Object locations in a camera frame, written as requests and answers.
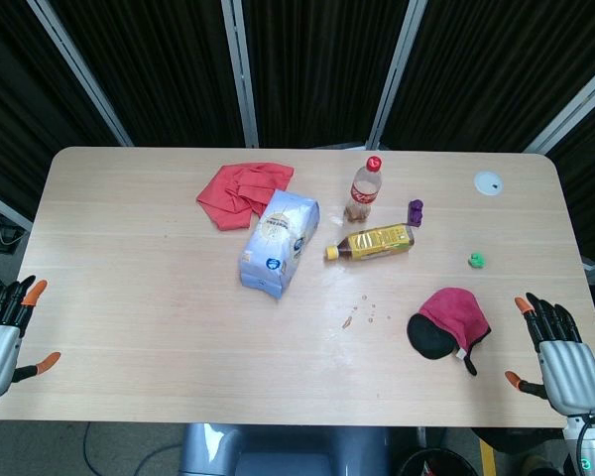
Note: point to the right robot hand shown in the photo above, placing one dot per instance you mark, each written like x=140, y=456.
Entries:
x=567, y=367

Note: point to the pink and black cloth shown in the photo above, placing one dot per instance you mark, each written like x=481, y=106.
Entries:
x=448, y=322

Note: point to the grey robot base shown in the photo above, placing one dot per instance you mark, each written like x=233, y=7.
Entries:
x=282, y=451

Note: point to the yellow-label tea bottle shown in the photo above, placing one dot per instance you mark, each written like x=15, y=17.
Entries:
x=374, y=242

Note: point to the red-capped cola bottle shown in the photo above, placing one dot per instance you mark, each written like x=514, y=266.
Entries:
x=364, y=191

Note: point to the red cloth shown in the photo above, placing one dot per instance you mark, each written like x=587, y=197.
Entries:
x=238, y=193

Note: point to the green toy figure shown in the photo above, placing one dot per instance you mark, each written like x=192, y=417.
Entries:
x=476, y=260

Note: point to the black bin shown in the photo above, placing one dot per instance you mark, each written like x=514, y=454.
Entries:
x=436, y=463

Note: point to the white round table grommet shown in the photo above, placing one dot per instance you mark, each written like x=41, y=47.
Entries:
x=488, y=183

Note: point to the purple toy figure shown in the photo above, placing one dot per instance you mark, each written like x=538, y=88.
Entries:
x=416, y=212

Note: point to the pale blue paper bag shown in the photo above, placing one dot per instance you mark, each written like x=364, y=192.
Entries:
x=280, y=243

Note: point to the grey screen frame post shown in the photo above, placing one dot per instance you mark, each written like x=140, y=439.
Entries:
x=79, y=69
x=396, y=74
x=570, y=111
x=240, y=74

